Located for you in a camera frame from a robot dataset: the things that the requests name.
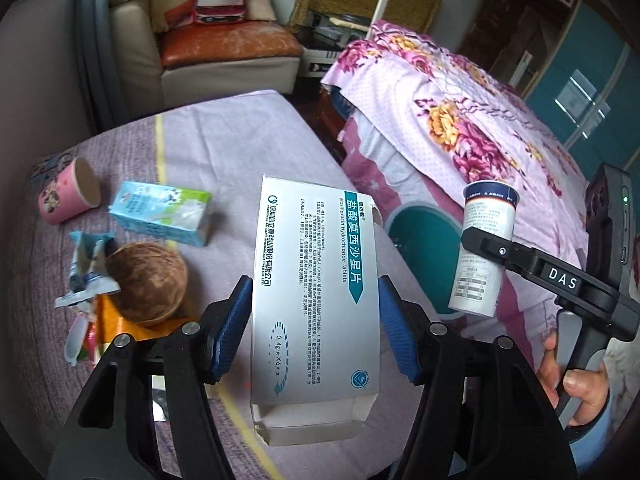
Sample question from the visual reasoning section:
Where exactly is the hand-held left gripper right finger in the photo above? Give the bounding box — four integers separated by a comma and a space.
377, 275, 581, 480

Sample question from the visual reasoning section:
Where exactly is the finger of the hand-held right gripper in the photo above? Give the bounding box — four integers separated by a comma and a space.
460, 227, 586, 307

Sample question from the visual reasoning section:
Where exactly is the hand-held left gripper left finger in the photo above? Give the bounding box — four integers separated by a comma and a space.
47, 275, 253, 480

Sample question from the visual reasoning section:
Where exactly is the white plastic bottle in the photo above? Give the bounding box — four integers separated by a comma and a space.
447, 181, 520, 318

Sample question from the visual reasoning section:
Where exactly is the white medicine box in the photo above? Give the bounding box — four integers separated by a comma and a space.
250, 175, 386, 447

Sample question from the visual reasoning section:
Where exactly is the person's right hand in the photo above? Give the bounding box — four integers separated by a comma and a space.
537, 334, 612, 427

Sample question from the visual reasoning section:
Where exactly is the pink printed bed sheet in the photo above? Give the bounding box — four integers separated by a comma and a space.
340, 150, 640, 411

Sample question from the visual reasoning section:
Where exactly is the brown coconut shell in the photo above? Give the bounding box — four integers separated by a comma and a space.
105, 241, 189, 324

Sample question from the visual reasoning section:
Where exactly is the yellow wrapper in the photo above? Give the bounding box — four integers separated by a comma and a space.
94, 294, 151, 358

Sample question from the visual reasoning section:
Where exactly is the blue green milk carton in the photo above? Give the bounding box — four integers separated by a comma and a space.
107, 181, 215, 247

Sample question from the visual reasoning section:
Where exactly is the blue white snack wrapper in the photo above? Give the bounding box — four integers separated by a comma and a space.
54, 231, 122, 311

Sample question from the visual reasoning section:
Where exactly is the pink floral quilt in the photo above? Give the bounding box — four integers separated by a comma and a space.
320, 20, 601, 271

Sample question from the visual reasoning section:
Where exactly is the teal cabinet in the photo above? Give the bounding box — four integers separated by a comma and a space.
520, 0, 640, 176

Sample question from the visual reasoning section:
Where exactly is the purple cloth with yellow stripe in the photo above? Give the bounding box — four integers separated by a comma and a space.
0, 90, 451, 480

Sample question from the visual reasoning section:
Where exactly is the pink paper cup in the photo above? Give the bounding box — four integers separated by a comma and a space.
37, 156, 103, 226

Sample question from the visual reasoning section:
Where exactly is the brown wooden wardrobe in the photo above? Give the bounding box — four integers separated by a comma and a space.
457, 0, 581, 101

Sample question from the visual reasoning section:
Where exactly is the orange seat cushion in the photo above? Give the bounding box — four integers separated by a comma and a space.
160, 20, 303, 68

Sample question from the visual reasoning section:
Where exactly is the stack of electronic devices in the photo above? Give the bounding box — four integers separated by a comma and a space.
299, 10, 376, 80

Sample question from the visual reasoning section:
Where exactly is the cream leather armchair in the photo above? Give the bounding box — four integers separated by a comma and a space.
107, 0, 306, 111

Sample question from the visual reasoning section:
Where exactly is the grey curtain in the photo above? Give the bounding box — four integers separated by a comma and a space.
75, 0, 117, 131

